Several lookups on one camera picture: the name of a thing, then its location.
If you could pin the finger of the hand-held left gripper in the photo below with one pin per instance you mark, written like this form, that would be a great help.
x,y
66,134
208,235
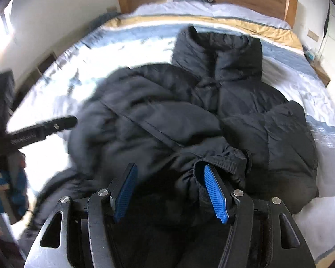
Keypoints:
x,y
44,129
2,103

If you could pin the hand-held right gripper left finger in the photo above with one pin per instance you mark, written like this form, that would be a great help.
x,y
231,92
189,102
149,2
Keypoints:
x,y
125,194

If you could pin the wall switch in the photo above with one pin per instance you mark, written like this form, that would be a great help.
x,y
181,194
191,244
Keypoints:
x,y
313,34

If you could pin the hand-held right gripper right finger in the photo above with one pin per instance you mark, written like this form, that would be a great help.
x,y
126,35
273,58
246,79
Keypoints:
x,y
215,196

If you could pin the wooden nightstand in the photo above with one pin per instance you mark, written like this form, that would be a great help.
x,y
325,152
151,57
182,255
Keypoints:
x,y
321,74

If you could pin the black puffer jacket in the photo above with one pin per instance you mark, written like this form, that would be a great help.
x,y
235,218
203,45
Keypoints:
x,y
162,103

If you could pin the person's left forearm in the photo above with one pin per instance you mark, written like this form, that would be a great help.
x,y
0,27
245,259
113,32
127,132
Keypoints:
x,y
5,192

